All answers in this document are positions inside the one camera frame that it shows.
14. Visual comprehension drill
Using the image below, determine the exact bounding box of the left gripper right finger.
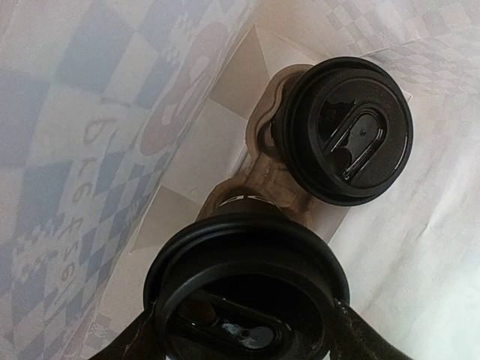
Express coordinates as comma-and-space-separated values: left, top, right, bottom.
330, 299, 407, 360

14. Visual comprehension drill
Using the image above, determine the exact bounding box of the cardboard cup carrier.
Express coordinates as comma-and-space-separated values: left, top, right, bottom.
196, 64, 315, 227

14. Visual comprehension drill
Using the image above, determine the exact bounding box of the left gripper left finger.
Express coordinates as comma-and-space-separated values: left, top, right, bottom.
90, 301, 167, 360

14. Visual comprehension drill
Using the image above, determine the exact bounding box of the checkered paper takeout bag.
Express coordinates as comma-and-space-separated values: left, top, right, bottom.
1, 1, 479, 359

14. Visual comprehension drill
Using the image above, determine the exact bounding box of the black paper coffee cup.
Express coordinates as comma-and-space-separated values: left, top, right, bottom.
271, 76, 302, 173

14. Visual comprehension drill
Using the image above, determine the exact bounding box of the black cup lid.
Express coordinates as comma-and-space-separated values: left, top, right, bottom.
143, 214, 350, 359
287, 56, 413, 206

